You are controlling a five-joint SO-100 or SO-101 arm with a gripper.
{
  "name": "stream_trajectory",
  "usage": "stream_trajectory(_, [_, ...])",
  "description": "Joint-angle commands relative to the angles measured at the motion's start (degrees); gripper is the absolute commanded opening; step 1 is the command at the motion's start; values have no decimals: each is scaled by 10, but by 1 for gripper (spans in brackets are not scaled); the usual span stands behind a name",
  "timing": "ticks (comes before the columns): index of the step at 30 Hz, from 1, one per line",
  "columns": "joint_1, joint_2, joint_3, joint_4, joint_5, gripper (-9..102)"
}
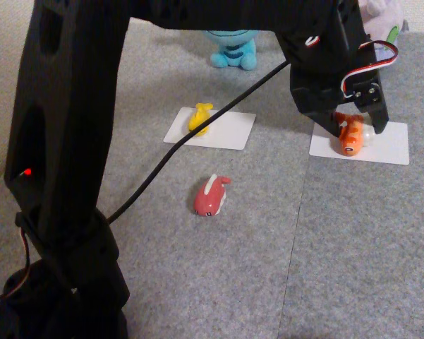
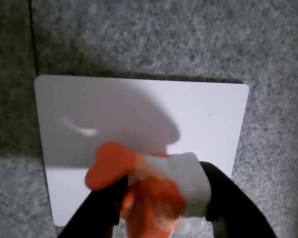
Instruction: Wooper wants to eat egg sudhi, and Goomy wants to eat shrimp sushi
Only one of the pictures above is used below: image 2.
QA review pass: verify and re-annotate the orange shrimp sushi toy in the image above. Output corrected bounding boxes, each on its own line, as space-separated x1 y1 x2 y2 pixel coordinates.
85 141 213 238

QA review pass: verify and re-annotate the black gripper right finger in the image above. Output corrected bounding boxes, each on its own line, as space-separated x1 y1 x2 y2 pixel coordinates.
198 161 279 238

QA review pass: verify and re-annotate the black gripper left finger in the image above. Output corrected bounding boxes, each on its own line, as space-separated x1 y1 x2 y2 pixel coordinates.
57 175 128 238

